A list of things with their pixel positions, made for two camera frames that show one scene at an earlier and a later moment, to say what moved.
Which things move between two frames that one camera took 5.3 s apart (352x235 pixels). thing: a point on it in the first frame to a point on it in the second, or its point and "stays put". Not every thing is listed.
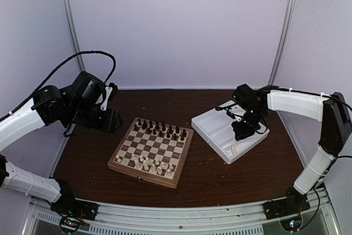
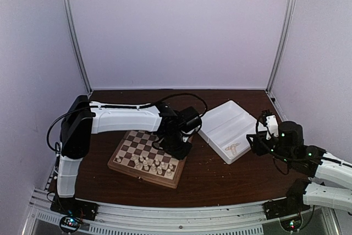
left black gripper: [108, 124] to [180, 154]
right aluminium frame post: [286, 26] stays put
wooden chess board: [154, 151] stays put
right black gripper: [241, 133] to [257, 147]
